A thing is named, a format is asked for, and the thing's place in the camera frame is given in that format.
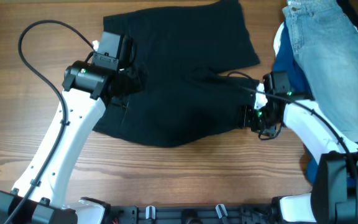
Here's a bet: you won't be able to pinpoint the black shorts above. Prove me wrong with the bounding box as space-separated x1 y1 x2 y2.
94 1 259 147

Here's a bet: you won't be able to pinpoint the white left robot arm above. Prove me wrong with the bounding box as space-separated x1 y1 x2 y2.
0 61 140 223

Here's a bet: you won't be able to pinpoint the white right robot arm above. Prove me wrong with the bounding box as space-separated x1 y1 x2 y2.
246 91 358 223

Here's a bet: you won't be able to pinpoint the blue t-shirt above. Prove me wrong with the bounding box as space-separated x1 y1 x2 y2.
273 22 358 184

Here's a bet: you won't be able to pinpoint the light blue denim shorts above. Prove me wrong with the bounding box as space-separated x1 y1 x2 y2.
282 0 358 142

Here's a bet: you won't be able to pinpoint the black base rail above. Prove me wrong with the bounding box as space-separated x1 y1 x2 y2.
105 204 277 224

